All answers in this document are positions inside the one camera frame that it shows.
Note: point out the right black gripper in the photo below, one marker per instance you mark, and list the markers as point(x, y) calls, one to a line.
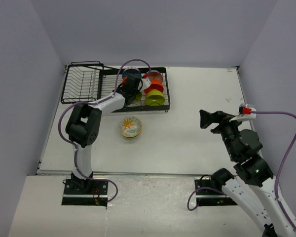
point(206, 118)

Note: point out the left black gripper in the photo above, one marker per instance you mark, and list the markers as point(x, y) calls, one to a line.
point(139, 88)

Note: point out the green bowl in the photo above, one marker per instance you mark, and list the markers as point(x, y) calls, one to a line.
point(137, 98)
point(154, 98)

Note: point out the white floral bowl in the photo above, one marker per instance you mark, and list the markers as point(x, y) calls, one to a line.
point(130, 122)

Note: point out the yellow teal patterned bowl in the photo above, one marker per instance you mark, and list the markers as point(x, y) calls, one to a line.
point(130, 133)

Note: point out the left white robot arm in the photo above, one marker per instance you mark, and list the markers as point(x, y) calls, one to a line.
point(84, 123)

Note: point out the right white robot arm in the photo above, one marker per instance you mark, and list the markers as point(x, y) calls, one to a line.
point(255, 189)

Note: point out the left orange bowl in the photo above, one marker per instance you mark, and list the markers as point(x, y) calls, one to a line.
point(124, 80)

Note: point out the orange bowl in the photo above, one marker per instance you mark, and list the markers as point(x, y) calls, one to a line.
point(155, 85)
point(124, 80)

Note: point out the blue patterned bowl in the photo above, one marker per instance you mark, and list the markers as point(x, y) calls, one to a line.
point(131, 71)

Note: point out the right orange bowl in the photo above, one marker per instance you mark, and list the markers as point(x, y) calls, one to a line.
point(155, 85)

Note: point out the red patterned bowl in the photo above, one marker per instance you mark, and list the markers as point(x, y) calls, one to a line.
point(154, 75)

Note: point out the black wire dish rack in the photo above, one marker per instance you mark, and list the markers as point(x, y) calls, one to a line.
point(92, 80)

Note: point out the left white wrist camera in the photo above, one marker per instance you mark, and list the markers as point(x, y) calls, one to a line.
point(146, 83)

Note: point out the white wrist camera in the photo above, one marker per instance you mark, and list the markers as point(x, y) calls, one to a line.
point(146, 83)
point(246, 113)

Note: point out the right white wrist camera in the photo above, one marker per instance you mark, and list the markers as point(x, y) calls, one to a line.
point(246, 113)

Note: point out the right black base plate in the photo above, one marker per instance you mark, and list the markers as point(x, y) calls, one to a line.
point(210, 197)

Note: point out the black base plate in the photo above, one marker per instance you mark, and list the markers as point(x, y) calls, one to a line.
point(95, 193)
point(210, 197)

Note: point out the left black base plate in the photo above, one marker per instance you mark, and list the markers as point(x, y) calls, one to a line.
point(95, 193)

